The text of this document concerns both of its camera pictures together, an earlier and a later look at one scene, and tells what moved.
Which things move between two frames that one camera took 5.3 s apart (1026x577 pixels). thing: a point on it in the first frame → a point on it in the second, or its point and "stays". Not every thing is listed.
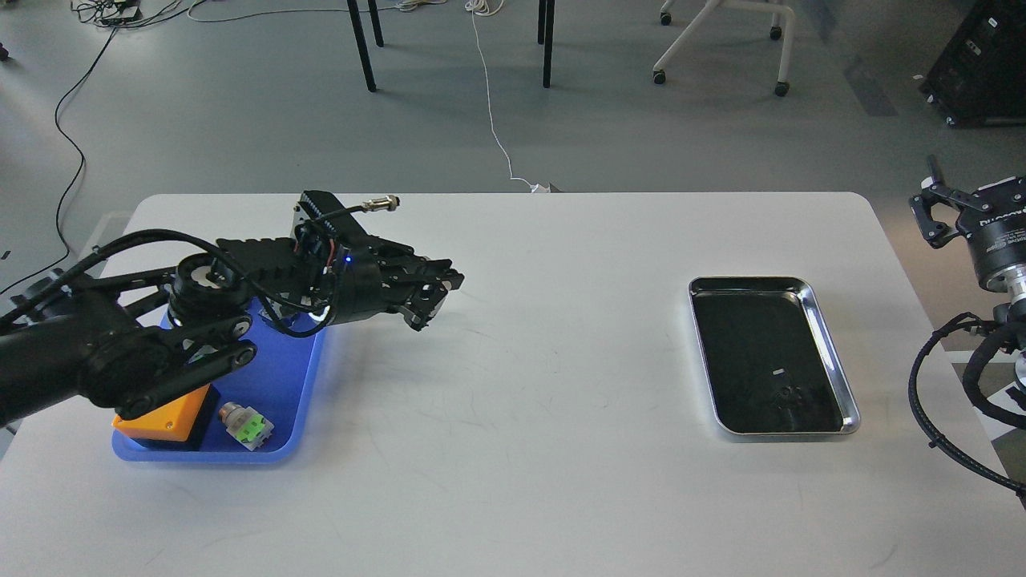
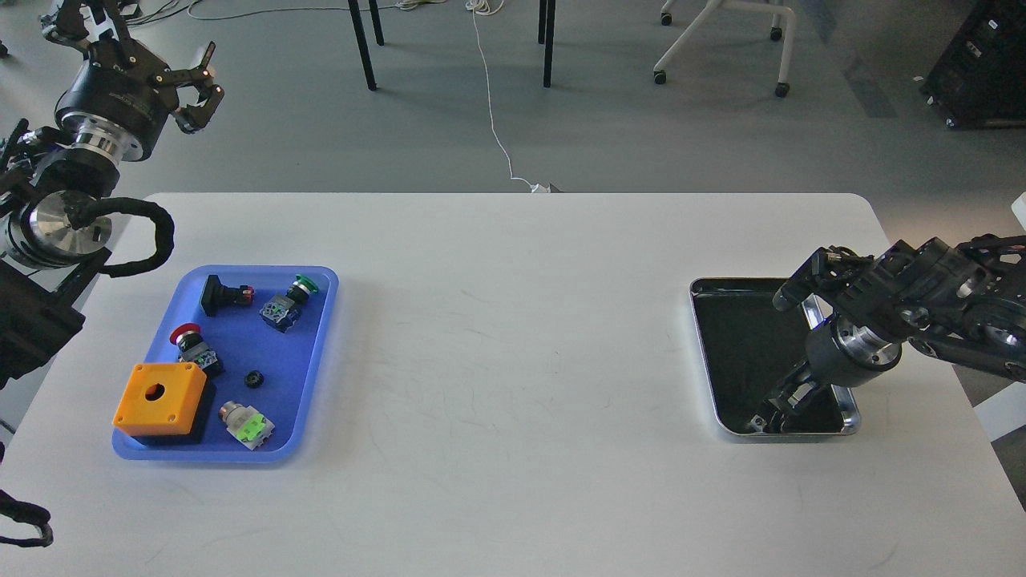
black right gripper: x=995 y=226 → x=840 y=352
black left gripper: x=360 y=274 → x=113 y=107
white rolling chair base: x=708 y=11 stays
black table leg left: x=361 y=41 stays
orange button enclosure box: x=175 y=417 stays
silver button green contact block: x=248 y=426 stays
